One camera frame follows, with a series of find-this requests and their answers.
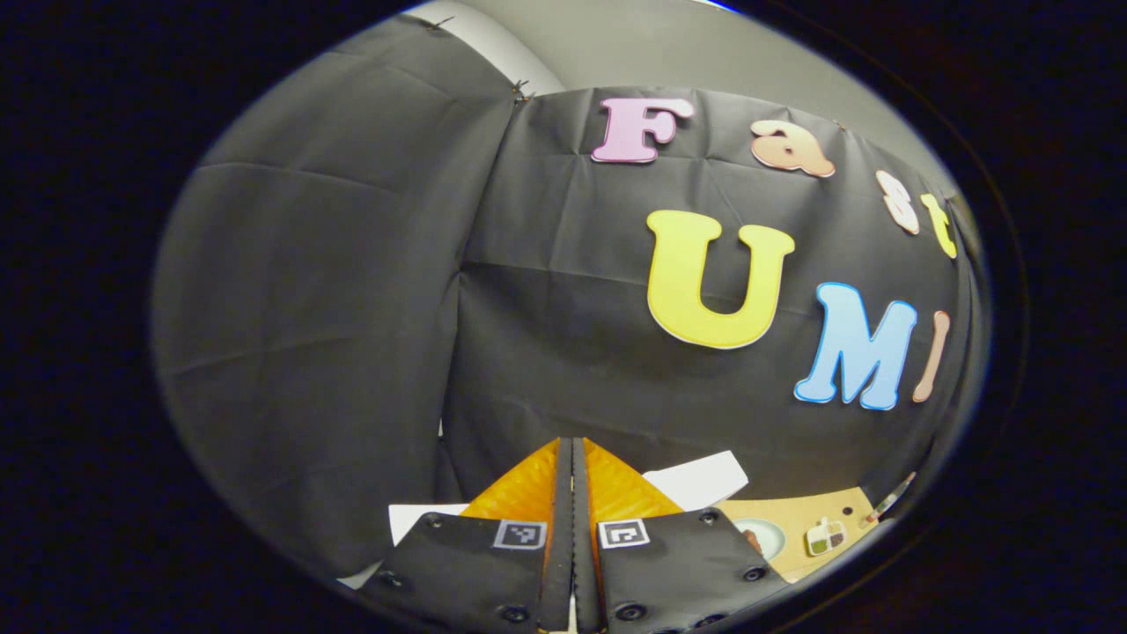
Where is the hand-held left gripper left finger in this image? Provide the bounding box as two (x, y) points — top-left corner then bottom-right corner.
(357, 437), (574, 634)

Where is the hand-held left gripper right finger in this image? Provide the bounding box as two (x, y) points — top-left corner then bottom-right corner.
(573, 437), (793, 634)

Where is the white rice cooker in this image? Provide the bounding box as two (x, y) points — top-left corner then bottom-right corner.
(339, 451), (750, 591)

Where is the dark wooden spoon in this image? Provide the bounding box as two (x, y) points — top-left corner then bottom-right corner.
(867, 471), (917, 525)

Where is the pale green plate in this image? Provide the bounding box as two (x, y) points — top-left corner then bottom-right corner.
(731, 517), (787, 563)

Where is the black backdrop cloth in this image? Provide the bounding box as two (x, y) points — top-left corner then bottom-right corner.
(150, 13), (991, 582)

